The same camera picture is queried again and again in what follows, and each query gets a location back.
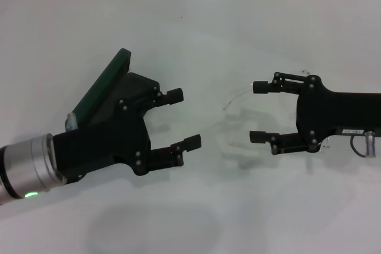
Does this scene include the green glasses case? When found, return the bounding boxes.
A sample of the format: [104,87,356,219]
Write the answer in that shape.
[72,48,133,127]

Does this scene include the silver plug on right gripper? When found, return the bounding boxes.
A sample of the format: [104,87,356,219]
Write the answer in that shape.
[364,131,378,158]

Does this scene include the clear white glasses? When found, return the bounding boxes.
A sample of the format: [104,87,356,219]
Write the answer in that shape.
[221,68,332,159]

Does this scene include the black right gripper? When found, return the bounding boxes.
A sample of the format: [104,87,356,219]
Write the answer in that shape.
[249,71,381,156]

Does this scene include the silver plug on gripper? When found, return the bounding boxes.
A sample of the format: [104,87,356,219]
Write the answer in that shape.
[364,131,378,158]
[64,112,79,131]

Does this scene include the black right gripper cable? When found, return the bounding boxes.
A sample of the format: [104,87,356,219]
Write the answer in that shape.
[350,134,368,158]

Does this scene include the silver plug on left gripper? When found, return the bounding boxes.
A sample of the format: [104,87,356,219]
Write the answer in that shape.
[64,112,79,131]

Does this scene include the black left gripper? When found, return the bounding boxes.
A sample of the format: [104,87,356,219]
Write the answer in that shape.
[52,71,203,184]

